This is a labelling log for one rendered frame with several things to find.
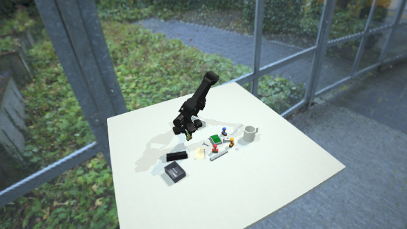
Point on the red stamp with round knob handle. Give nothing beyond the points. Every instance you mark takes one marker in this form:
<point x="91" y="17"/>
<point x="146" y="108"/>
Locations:
<point x="214" y="150"/>

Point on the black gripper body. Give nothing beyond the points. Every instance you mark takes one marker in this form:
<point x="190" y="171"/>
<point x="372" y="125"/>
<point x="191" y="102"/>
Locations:
<point x="178" y="131"/>

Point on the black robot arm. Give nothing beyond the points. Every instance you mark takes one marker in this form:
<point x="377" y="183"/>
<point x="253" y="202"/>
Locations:
<point x="196" y="103"/>

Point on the orange rubber stamp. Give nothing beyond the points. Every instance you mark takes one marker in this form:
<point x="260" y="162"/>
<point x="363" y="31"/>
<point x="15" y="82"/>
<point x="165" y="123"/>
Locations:
<point x="232" y="143"/>

